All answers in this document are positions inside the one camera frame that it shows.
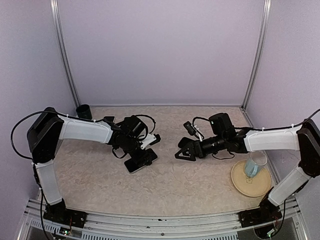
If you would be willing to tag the beige round plate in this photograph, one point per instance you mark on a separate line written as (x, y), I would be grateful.
(253, 187)

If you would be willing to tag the black phone silver edge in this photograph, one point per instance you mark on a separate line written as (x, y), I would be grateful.
(131, 168)

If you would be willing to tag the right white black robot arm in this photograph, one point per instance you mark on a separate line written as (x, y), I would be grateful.
(303, 137)

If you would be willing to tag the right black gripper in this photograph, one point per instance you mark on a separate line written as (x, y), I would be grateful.
(200, 153)

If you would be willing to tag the front aluminium rail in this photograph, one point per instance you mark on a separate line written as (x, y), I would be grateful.
(109, 226)

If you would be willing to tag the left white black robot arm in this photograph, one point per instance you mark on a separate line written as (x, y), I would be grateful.
(46, 134)

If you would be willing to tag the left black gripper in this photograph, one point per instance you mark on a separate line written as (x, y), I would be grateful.
(141, 159)

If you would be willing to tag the aluminium frame post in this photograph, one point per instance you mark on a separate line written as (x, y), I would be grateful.
(63, 51)
(258, 53)

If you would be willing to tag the right aluminium frame post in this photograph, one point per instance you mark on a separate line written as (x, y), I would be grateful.
(258, 53)

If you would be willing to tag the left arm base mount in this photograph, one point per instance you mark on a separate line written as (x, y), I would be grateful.
(65, 216)

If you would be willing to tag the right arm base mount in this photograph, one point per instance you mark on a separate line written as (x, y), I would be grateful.
(266, 212)

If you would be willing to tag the dark green cup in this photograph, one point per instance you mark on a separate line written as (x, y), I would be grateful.
(84, 112)

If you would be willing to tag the light blue mug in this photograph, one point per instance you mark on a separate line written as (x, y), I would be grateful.
(256, 161)

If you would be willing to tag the left aluminium frame post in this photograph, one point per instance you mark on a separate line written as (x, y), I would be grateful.
(63, 51)

